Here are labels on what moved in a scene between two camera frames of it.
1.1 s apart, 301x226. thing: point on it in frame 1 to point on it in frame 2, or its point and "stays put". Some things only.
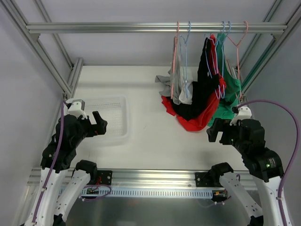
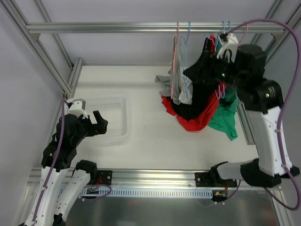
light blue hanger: x=186 y=84 stays put
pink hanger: x=173 y=69 stays put
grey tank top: x=173 y=81 stays put
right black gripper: x=222 y=132 to x=212 y=63
